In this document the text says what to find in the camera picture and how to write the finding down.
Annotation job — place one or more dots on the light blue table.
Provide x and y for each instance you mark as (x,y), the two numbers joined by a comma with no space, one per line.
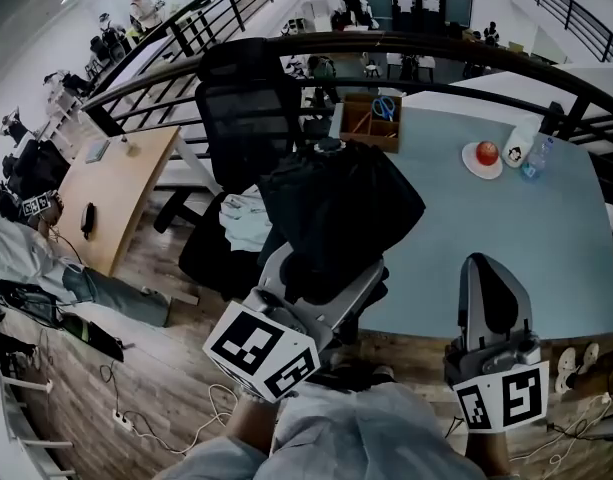
(511,228)

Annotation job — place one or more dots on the black metal railing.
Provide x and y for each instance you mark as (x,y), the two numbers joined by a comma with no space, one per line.
(411,40)

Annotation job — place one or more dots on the clear plastic water bottle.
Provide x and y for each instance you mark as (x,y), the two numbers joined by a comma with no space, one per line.
(536,160)

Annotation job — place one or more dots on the white penguin print mug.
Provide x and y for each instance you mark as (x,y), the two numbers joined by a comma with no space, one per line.
(518,153)

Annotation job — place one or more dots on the pale crumpled cloth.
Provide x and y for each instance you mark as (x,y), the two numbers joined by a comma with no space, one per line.
(246,223)

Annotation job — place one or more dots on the black umbrella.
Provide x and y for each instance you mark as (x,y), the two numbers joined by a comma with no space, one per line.
(346,203)

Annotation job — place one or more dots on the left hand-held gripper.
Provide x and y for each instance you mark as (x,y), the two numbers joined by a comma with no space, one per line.
(256,348)

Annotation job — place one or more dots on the red apple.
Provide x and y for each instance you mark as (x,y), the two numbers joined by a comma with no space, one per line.
(486,153)

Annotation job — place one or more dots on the white table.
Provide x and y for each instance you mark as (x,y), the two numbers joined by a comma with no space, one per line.
(486,88)

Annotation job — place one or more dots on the black mesh office chair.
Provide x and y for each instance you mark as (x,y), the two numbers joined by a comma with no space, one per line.
(246,118)

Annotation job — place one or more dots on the person's light grey shirt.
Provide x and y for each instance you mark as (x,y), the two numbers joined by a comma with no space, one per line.
(366,433)

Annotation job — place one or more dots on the small black device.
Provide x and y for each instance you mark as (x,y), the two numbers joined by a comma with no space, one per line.
(88,218)

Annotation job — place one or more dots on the white plate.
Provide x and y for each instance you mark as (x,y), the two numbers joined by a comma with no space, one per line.
(478,170)

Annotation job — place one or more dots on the brown wooden organizer box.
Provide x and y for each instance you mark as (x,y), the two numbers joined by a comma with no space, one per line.
(371,143)

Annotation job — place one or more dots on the black object with green stripe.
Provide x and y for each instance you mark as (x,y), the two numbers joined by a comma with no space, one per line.
(101,343)

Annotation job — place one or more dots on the person's right forearm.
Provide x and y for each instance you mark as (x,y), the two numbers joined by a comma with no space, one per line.
(488,453)

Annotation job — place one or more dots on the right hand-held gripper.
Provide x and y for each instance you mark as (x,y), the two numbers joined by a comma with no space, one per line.
(523,393)

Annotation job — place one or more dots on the blue scissors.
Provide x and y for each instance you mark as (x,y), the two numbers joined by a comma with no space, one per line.
(387,113)

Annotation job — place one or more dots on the person's left forearm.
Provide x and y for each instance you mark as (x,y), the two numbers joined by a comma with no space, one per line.
(251,425)

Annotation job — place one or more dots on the white power strip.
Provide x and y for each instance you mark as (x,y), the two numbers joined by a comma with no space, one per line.
(122,420)

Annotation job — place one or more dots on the red pen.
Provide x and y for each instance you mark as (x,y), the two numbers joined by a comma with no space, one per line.
(362,123)

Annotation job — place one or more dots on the curved light wood desk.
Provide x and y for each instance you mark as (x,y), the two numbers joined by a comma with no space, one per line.
(111,203)

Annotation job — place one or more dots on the grey tablet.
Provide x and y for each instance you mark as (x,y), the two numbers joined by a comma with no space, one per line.
(97,151)

